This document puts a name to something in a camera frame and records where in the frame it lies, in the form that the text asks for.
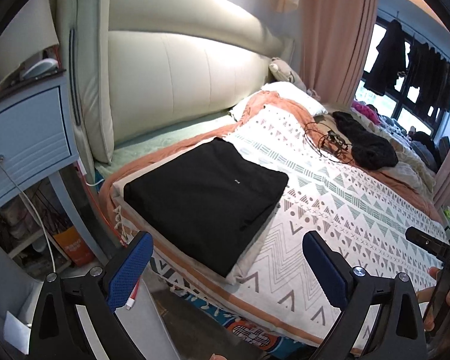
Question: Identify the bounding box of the black cable bundle on bed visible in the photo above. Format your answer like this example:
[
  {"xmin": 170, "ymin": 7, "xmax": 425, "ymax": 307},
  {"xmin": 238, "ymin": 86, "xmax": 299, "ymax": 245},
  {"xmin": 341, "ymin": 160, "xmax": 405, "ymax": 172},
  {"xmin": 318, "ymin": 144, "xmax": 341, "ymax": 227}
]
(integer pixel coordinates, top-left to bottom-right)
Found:
[{"xmin": 303, "ymin": 119, "xmax": 355, "ymax": 165}]

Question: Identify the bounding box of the pink curtain left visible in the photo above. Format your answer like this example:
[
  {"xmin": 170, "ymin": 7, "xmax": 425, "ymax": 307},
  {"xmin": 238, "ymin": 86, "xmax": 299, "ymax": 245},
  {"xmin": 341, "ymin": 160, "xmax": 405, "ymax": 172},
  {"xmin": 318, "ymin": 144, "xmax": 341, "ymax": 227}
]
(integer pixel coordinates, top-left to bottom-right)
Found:
[{"xmin": 300, "ymin": 0, "xmax": 378, "ymax": 107}]

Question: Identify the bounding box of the cream padded headboard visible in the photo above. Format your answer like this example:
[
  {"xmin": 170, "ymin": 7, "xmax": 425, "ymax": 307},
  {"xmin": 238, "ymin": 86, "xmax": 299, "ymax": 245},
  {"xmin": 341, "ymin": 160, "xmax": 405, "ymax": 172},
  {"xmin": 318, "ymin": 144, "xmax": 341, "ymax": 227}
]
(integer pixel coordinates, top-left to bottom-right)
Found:
[{"xmin": 56, "ymin": 0, "xmax": 294, "ymax": 165}]

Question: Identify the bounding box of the person right hand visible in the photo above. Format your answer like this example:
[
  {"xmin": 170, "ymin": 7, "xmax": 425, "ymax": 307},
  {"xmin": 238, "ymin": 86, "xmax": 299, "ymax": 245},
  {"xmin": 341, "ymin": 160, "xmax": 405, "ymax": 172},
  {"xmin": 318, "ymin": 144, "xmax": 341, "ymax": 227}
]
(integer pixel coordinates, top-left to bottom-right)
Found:
[{"xmin": 415, "ymin": 265, "xmax": 450, "ymax": 332}]

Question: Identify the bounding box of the white charging cable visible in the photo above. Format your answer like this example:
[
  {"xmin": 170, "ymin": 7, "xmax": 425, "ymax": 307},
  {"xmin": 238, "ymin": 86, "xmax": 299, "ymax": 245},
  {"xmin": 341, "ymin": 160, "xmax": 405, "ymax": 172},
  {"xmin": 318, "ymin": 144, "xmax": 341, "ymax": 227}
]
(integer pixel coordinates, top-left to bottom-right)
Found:
[{"xmin": 0, "ymin": 70, "xmax": 140, "ymax": 311}]

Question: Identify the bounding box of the dark hanging clothes row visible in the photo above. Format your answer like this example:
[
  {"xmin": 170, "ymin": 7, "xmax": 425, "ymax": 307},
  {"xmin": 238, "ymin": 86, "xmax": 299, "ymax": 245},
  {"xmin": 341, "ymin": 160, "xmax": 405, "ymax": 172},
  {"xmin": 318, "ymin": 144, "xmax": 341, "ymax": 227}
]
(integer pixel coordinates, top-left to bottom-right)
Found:
[{"xmin": 407, "ymin": 40, "xmax": 450, "ymax": 118}]

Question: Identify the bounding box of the magenta cloth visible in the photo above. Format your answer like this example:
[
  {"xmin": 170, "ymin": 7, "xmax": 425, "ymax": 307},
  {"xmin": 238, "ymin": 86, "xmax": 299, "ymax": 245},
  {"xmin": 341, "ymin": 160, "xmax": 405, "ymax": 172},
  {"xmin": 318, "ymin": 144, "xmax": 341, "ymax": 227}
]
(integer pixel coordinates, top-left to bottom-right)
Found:
[{"xmin": 351, "ymin": 100, "xmax": 381, "ymax": 125}]

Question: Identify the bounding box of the black knit sweater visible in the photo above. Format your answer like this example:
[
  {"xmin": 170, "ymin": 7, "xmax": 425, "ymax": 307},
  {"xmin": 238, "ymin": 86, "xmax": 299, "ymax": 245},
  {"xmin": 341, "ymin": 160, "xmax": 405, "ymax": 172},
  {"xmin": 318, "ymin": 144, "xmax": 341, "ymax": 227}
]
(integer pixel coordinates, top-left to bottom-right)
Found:
[{"xmin": 331, "ymin": 111, "xmax": 398, "ymax": 171}]

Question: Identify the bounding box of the plush toy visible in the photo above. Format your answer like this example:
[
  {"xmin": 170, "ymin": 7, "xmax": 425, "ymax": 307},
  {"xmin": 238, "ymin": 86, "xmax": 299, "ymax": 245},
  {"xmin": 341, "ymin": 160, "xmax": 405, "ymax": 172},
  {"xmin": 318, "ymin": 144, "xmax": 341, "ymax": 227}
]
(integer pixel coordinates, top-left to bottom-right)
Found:
[{"xmin": 269, "ymin": 58, "xmax": 307, "ymax": 92}]

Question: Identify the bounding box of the patterned white bedspread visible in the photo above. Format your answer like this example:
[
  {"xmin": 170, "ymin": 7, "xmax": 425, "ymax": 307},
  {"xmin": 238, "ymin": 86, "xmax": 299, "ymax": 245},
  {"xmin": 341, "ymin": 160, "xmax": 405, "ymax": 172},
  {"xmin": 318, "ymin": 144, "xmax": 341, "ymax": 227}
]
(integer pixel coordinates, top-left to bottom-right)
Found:
[{"xmin": 97, "ymin": 91, "xmax": 450, "ymax": 350}]

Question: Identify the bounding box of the blue nightstand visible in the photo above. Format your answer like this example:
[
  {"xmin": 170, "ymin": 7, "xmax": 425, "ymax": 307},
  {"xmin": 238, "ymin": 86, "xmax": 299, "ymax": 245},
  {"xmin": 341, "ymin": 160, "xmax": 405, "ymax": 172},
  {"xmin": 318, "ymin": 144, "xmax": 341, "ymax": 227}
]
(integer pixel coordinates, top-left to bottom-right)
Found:
[{"xmin": 0, "ymin": 70, "xmax": 108, "ymax": 264}]

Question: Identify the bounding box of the beige rumpled duvet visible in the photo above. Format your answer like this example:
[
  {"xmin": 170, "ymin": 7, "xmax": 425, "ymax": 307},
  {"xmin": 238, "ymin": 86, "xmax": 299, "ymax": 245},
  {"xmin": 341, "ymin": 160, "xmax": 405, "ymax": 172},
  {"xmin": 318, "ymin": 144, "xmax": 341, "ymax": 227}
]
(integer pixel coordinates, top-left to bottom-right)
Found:
[{"xmin": 351, "ymin": 110, "xmax": 436, "ymax": 200}]

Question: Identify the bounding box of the black button shirt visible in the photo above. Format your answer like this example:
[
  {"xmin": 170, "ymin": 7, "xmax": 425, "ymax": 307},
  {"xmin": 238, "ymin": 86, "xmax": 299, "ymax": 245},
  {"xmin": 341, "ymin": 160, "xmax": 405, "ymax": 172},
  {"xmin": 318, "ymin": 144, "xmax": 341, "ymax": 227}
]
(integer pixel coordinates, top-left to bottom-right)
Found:
[{"xmin": 122, "ymin": 136, "xmax": 290, "ymax": 279}]

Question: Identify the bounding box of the orange bag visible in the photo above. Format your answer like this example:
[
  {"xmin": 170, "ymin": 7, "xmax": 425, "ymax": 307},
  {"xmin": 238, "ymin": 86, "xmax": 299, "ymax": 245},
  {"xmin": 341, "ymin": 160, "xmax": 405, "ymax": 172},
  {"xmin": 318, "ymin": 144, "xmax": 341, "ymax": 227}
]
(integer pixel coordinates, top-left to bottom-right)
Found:
[{"xmin": 53, "ymin": 226, "xmax": 94, "ymax": 267}]

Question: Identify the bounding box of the white pillow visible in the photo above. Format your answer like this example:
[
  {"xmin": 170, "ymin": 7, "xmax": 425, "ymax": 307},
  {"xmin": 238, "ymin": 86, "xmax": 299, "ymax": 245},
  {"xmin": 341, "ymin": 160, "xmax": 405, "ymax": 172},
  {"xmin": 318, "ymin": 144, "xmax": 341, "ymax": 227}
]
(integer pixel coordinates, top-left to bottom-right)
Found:
[{"xmin": 229, "ymin": 80, "xmax": 329, "ymax": 121}]

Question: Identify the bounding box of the black hanging jacket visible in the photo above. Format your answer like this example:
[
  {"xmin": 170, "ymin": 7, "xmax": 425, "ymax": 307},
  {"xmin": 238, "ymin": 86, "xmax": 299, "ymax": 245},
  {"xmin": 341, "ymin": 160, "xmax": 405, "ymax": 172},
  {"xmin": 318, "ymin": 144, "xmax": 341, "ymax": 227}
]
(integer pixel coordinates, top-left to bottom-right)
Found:
[{"xmin": 364, "ymin": 19, "xmax": 407, "ymax": 96}]

